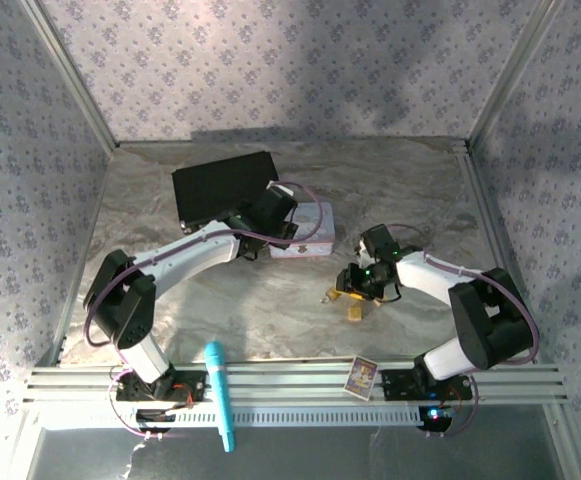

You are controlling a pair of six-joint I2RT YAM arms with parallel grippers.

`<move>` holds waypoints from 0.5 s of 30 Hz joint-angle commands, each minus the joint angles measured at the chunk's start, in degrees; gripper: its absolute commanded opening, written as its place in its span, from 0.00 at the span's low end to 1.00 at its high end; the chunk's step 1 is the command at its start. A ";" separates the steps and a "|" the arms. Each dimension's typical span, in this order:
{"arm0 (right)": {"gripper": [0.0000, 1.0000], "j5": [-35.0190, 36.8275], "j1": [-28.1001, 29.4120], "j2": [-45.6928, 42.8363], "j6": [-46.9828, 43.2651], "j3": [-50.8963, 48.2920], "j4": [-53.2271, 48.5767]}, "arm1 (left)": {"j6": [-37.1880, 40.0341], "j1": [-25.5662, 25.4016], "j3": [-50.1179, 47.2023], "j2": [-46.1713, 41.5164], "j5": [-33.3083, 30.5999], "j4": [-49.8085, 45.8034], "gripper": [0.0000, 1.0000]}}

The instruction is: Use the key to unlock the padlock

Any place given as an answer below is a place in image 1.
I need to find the turquoise marker pen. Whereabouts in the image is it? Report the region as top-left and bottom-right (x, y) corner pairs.
(203, 340), (239, 454)

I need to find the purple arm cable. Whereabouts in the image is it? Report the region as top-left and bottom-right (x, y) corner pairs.
(83, 180), (328, 349)
(388, 223), (540, 366)

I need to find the colourful picture card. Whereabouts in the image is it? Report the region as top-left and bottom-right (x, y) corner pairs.
(343, 355), (379, 402)

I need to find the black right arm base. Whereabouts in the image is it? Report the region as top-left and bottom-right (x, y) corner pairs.
(378, 367), (474, 404)

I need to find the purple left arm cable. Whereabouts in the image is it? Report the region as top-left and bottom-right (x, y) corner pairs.
(83, 180), (328, 349)

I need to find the slotted grey cable duct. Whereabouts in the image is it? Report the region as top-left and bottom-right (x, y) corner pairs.
(133, 406), (422, 429)

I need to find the blue cartoon tin box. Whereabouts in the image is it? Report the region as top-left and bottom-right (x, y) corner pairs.
(268, 201), (337, 261)

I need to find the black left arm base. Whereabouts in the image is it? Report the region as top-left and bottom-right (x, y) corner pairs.
(114, 368), (211, 404)

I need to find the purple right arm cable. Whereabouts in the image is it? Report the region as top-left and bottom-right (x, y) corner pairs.
(388, 223), (540, 366)

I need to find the black flat box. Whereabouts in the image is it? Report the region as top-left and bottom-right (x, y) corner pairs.
(171, 150), (280, 235)

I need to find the aluminium frame corner post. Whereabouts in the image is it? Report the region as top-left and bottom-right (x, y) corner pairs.
(18, 0), (121, 147)
(466, 0), (557, 147)

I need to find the aluminium frame cross beam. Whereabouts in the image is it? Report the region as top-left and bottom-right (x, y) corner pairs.
(21, 363), (570, 407)

